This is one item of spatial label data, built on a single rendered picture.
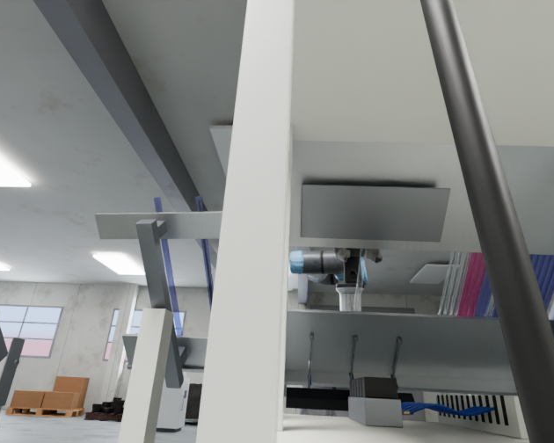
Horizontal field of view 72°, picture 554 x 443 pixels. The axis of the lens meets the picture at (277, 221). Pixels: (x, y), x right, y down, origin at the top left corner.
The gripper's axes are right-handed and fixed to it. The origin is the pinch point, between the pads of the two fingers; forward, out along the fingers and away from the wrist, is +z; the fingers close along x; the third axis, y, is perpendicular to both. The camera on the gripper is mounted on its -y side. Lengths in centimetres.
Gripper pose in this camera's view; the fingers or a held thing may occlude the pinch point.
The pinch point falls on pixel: (361, 261)
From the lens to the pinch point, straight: 93.5
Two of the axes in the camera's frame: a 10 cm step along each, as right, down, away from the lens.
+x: 10.0, 0.3, -0.4
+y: 0.3, -9.9, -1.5
